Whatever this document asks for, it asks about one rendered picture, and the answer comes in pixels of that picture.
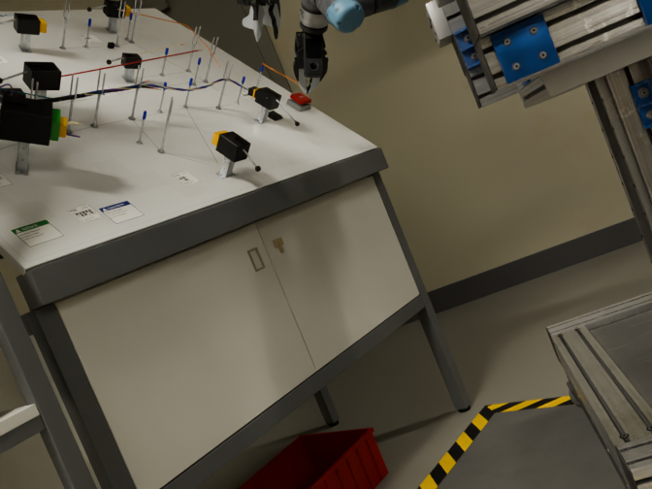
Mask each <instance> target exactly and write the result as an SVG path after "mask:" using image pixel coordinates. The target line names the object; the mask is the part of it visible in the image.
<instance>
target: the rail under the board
mask: <svg viewBox="0 0 652 489"><path fill-rule="evenodd" d="M388 167H389V166H388V164H387V161H386V159H385V156H384V154H383V151H382V149H381V148H378V149H375V150H372V151H369V152H366V153H363V154H360V155H358V156H355V157H352V158H349V159H346V160H344V161H341V162H339V163H336V164H333V165H330V166H327V167H324V168H321V169H319V170H316V171H313V172H310V173H307V174H304V175H301V176H298V177H296V178H294V179H289V180H286V181H283V182H280V183H278V184H275V185H272V186H269V187H266V188H263V189H260V190H257V191H255V192H252V193H249V194H246V195H244V196H241V197H238V198H236V199H233V200H230V201H227V202H224V203H221V204H218V205H216V206H213V207H210V208H207V209H204V210H201V211H198V212H195V213H192V214H189V215H186V216H183V217H180V218H177V219H175V220H172V221H169V222H166V223H163V224H160V225H157V226H154V227H152V228H149V229H146V230H144V231H141V232H138V233H135V234H133V235H130V236H127V237H124V238H121V239H118V240H115V241H113V242H110V243H107V244H102V245H99V246H96V247H93V248H92V249H89V250H86V251H83V252H80V253H77V254H74V255H72V256H69V257H66V258H63V259H60V260H57V261H54V262H51V263H49V264H46V265H44V266H41V267H38V268H35V269H32V270H30V271H28V272H26V273H25V274H24V275H20V276H18V277H16V281H17V283H18V285H19V287H20V290H21V292H22V294H23V296H24V299H25V301H26V303H27V305H28V307H29V309H30V310H36V309H38V308H41V307H43V306H46V305H48V304H51V303H53V302H56V301H58V300H61V299H63V298H66V297H68V296H71V295H73V294H76V293H78V292H81V291H83V290H85V289H87V288H90V287H92V286H95V285H97V284H100V283H102V282H105V281H107V280H110V279H112V278H115V277H118V276H121V275H123V274H126V273H128V272H131V271H133V270H136V269H138V268H141V267H143V266H145V265H147V264H150V263H152V262H155V261H157V260H160V259H162V258H165V257H167V256H170V255H172V254H175V253H177V252H180V251H182V250H185V249H187V248H190V247H192V246H194V245H198V244H200V243H203V242H205V241H208V240H210V239H213V238H215V237H218V236H220V235H223V234H225V233H227V232H230V231H232V230H235V229H237V228H240V227H242V226H245V225H247V224H249V223H251V222H254V221H256V220H259V219H261V218H264V217H266V216H269V215H271V214H274V213H276V212H280V211H283V210H285V209H288V208H290V207H293V206H295V205H298V204H300V203H303V202H305V201H307V200H309V199H312V198H314V197H317V196H319V195H322V194H324V193H327V192H329V191H332V190H334V189H337V188H339V187H341V186H344V185H346V184H349V183H351V182H354V181H356V180H359V179H362V178H364V177H367V176H369V175H372V174H374V173H377V172H379V171H382V170H384V169H387V168H388Z"/></svg>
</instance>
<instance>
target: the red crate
mask: <svg viewBox="0 0 652 489"><path fill-rule="evenodd" d="M374 431H375V430H374V428H363V429H354V430H345V431H337V432H327V433H318V434H309V435H300V436H299V437H297V438H296V439H295V440H293V441H292V442H291V443H290V444H289V445H288V446H286V447H285V448H284V449H283V450H282V451H281V452H280V453H279V454H278V455H277V456H276V457H275V458H273V459H272V460H271V461H270V462H269V463H268V464H266V465H265V466H264V467H263V468H262V469H261V470H259V471H258V472H257V473H256V474H255V475H253V476H252V477H251V478H250V479H249V480H248V481H246V482H245V483H244V484H243V485H242V486H241V487H239V488H238V489H375V488H376V487H377V485H378V484H379V482H380V481H381V480H382V479H383V478H384V477H386V476H387V474H388V470H387V468H386V465H385V463H384V461H383V458H382V456H381V453H380V451H379V448H378V446H377V444H376V441H375V437H374V435H373V432H374Z"/></svg>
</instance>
